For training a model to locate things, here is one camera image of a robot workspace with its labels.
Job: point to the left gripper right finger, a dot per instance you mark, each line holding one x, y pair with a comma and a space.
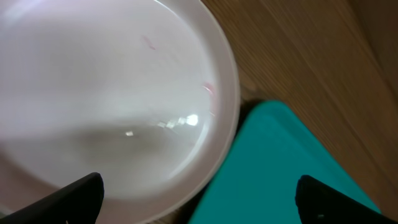
318, 203

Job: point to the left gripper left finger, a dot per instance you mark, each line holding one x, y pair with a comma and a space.
78, 202

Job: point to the white pink round plate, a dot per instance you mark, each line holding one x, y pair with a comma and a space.
145, 93

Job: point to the teal plastic serving tray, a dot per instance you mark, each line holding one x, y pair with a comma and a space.
257, 181

